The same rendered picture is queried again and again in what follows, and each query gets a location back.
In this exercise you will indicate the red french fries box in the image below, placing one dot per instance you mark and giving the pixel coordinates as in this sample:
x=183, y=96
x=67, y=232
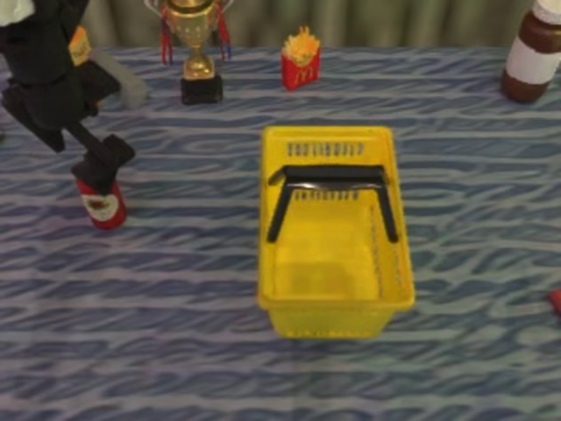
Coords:
x=300, y=59

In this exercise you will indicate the red ketchup bottle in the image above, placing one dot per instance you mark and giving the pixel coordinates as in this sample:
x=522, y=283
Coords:
x=103, y=205

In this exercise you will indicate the small red object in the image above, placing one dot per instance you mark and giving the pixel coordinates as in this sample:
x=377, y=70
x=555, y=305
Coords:
x=555, y=300

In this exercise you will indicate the brown white bottle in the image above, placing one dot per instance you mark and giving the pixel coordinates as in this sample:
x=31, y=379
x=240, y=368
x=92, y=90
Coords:
x=532, y=54

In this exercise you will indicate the blue wave-patterned tablecloth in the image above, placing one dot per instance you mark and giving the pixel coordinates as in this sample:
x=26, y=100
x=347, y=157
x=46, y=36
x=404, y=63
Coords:
x=280, y=237

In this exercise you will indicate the gold trophy cup black base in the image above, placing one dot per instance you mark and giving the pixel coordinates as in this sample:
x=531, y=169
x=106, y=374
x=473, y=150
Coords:
x=198, y=48

